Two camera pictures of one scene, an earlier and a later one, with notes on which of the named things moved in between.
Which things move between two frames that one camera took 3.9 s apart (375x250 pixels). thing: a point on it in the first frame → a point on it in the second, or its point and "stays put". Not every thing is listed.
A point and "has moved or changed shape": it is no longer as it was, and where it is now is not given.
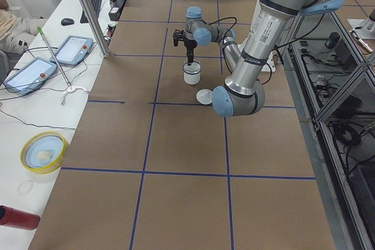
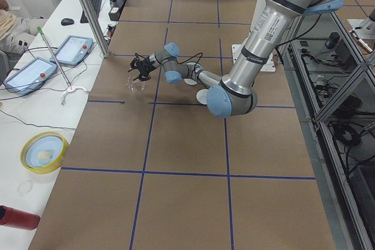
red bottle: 18,219 stays put
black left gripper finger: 190,56 → 143,78
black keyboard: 95,0 stays put
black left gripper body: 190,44 → 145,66
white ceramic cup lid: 204,96 stays put
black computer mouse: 65,21 stays put
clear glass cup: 195,68 has moved or changed shape
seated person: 17,33 stays put
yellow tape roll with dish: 44,152 stays put
